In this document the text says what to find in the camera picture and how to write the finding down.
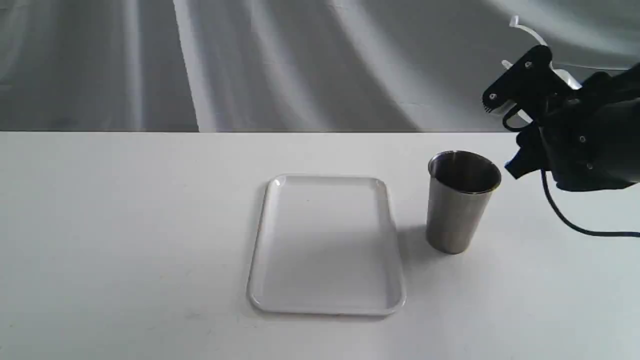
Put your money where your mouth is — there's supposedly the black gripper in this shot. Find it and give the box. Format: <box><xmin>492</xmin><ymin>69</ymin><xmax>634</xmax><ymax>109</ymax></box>
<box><xmin>482</xmin><ymin>45</ymin><xmax>639</xmax><ymax>192</ymax></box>

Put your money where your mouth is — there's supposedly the translucent squeeze bottle amber liquid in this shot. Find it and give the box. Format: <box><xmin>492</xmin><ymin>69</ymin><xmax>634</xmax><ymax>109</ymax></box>
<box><xmin>509</xmin><ymin>14</ymin><xmax>582</xmax><ymax>124</ymax></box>

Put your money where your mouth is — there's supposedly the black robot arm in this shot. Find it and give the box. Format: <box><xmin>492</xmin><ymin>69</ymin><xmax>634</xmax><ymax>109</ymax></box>
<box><xmin>481</xmin><ymin>45</ymin><xmax>640</xmax><ymax>192</ymax></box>

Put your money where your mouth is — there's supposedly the stainless steel cup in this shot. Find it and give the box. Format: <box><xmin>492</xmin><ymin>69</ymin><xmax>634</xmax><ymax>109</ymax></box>
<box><xmin>425</xmin><ymin>150</ymin><xmax>502</xmax><ymax>255</ymax></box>

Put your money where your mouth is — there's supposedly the white rectangular plastic tray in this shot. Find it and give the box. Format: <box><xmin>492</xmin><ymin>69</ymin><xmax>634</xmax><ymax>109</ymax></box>
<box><xmin>247</xmin><ymin>174</ymin><xmax>407</xmax><ymax>317</ymax></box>

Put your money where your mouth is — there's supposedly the grey backdrop cloth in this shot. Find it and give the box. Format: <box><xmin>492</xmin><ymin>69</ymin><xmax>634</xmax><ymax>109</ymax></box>
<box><xmin>0</xmin><ymin>0</ymin><xmax>639</xmax><ymax>133</ymax></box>

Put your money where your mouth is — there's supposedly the black cable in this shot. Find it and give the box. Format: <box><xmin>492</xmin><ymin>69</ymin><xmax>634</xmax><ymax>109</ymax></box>
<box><xmin>502</xmin><ymin>102</ymin><xmax>640</xmax><ymax>238</ymax></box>

